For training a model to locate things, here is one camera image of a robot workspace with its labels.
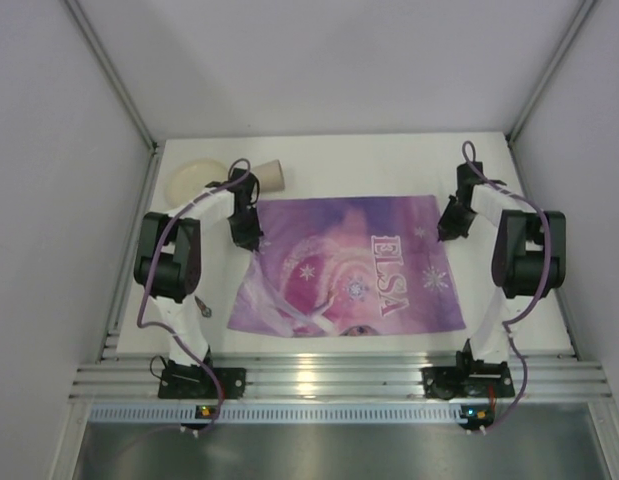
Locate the cream beige cup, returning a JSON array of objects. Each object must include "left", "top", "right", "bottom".
[{"left": 251, "top": 160, "right": 285, "bottom": 193}]

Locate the purple Elsa placemat cloth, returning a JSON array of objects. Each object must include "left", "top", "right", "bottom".
[{"left": 228, "top": 195, "right": 465, "bottom": 338}]

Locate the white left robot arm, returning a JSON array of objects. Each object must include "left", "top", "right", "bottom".
[{"left": 133, "top": 159, "right": 263, "bottom": 367}]

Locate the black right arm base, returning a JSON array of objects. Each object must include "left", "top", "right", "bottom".
[{"left": 421, "top": 363, "right": 515, "bottom": 401}]

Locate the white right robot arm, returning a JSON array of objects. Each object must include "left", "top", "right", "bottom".
[{"left": 437, "top": 162, "right": 567, "bottom": 364}]

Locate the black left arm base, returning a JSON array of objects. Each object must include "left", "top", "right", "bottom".
[{"left": 157, "top": 364, "right": 247, "bottom": 400}]

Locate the cream round plate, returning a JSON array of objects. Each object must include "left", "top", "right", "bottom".
[{"left": 164, "top": 158, "right": 228, "bottom": 208}]

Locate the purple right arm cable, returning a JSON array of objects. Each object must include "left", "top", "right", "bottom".
[{"left": 461, "top": 140, "right": 550, "bottom": 436}]

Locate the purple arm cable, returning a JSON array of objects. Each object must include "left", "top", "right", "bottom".
[
  {"left": 461, "top": 140, "right": 550, "bottom": 436},
  {"left": 137, "top": 158, "right": 260, "bottom": 436}
]

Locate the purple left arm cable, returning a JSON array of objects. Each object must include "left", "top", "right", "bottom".
[{"left": 137, "top": 158, "right": 260, "bottom": 436}]

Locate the pink fork patterned handle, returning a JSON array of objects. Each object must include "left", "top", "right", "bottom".
[{"left": 194, "top": 296, "right": 213, "bottom": 318}]

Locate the aluminium front rail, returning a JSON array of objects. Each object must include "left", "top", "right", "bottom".
[{"left": 69, "top": 354, "right": 611, "bottom": 403}]

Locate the left aluminium frame post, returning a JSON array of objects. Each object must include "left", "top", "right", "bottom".
[{"left": 59, "top": 0, "right": 158, "bottom": 152}]

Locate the aluminium frame post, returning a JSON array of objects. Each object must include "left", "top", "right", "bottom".
[
  {"left": 505, "top": 0, "right": 600, "bottom": 148},
  {"left": 59, "top": 0, "right": 158, "bottom": 152}
]

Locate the slotted grey cable duct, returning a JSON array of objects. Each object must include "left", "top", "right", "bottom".
[{"left": 89, "top": 404, "right": 490, "bottom": 426}]

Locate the right aluminium frame post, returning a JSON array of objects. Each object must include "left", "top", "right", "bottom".
[{"left": 505, "top": 0, "right": 600, "bottom": 148}]

